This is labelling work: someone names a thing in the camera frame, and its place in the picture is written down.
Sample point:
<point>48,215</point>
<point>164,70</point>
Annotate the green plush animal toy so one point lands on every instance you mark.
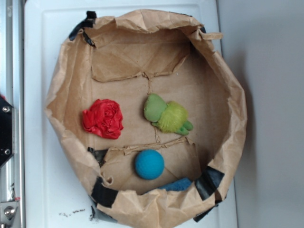
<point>168,117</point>

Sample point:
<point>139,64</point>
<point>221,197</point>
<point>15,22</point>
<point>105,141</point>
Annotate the red crumpled paper ball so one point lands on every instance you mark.
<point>103,118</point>

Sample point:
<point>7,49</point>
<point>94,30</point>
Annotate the blue foam ball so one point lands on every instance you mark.
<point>149,164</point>

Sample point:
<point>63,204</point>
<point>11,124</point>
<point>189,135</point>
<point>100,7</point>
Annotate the brown paper bag bin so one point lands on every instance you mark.
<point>125,59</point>

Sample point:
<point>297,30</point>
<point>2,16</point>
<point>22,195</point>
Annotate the blue sponge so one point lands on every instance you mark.
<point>179,185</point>

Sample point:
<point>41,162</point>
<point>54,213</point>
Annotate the black mounting plate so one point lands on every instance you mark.
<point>6,131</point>

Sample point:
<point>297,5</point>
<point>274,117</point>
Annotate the aluminium frame rail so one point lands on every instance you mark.
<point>11,87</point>

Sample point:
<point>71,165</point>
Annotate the metal corner bracket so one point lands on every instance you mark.
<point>10,214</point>

